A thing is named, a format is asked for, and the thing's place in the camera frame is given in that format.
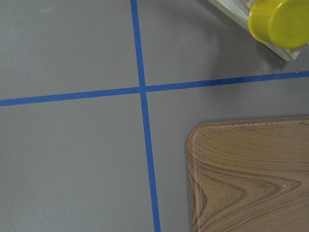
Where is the brown wooden cutting board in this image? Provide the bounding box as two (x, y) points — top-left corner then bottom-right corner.
(187, 116), (309, 232)

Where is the wooden drying rack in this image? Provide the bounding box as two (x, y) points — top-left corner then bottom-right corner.
(210, 0), (309, 61)

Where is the yellow mug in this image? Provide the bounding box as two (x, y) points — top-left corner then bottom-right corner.
(248, 0), (309, 49)

